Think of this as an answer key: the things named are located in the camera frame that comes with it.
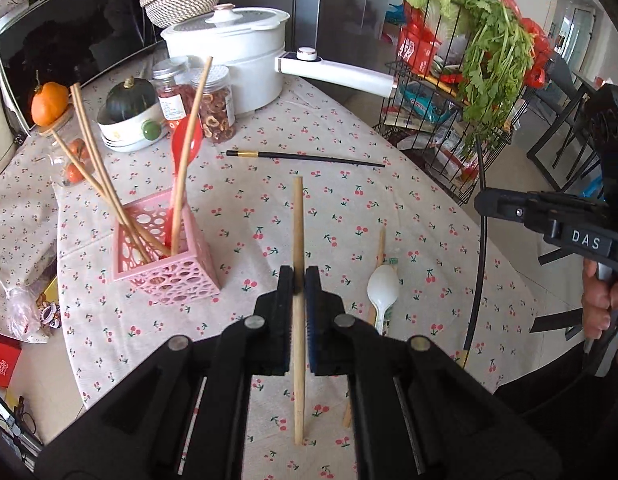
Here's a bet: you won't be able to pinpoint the person's dark clothing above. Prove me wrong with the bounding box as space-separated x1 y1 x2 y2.
494 335 618 480

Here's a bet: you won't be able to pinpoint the large orange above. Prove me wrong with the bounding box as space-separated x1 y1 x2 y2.
31 71 70 126

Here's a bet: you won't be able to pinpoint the white floral bowl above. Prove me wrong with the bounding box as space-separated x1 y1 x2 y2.
97 102 171 153

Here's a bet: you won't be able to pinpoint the black electronic devices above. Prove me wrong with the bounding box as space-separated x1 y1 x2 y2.
0 395 44 456

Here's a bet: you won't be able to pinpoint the jar of red dried berries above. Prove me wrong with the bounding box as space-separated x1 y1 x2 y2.
152 56 195 122

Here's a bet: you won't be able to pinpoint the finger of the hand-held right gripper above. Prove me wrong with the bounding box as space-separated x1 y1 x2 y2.
473 187 555 231

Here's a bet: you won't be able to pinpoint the glass jar with wooden lid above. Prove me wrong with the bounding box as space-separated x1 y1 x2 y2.
39 110 97 188

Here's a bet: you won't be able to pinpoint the red snack packet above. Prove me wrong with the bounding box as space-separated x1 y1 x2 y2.
396 22 442 76

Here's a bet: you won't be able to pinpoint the dark green squash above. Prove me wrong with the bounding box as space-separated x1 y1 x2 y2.
105 76 157 122

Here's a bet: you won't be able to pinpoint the dark metal chair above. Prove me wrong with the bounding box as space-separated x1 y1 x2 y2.
526 52 607 193

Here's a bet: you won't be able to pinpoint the clear plastic bag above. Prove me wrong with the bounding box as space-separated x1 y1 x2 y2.
6 285 64 343

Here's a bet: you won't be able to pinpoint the white plastic spoon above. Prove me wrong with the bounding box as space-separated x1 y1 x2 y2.
366 264 401 336

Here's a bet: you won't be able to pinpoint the red plastic spoon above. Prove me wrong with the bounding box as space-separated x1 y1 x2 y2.
169 114 205 256

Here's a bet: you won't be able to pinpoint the cherry print cloth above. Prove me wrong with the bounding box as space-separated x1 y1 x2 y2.
0 130 62 346

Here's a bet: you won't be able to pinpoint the grey refrigerator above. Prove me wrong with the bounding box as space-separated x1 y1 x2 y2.
293 0 425 91

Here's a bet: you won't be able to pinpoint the red plastic bag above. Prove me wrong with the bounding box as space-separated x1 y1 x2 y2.
474 0 552 88

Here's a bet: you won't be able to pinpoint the green leafy herbs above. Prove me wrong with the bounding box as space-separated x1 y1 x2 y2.
454 0 535 153

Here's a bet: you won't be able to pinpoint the pink perforated utensil holder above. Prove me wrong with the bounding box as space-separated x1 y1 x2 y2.
112 187 222 306

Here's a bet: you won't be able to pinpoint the person's right hand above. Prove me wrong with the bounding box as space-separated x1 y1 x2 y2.
583 260 618 343

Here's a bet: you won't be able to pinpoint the black chopstick with gold band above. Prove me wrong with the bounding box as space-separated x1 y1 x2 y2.
459 150 490 366
226 149 386 168

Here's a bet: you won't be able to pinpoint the white electric pot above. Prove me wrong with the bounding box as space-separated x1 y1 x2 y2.
160 3 399 116

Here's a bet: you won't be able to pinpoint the cherry print tablecloth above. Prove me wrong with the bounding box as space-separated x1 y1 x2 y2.
54 75 540 480

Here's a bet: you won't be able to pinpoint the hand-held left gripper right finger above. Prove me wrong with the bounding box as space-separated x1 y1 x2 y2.
305 265 565 480

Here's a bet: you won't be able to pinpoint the yellow cardboard box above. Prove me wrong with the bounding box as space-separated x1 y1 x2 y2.
39 276 60 306

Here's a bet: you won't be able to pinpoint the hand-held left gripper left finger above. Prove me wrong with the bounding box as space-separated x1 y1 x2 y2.
36 265 296 480

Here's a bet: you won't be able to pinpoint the black microwave oven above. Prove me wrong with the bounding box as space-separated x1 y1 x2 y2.
0 0 200 136

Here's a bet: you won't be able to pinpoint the light wooden chopstick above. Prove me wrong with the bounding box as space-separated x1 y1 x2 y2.
292 176 308 446

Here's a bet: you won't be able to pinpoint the red box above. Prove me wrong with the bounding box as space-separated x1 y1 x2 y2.
0 342 22 388

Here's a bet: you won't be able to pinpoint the black wire rack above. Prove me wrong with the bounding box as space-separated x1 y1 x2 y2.
373 5 530 206

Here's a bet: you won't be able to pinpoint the jar of dried fruit rings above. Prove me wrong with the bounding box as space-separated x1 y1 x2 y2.
189 65 236 146

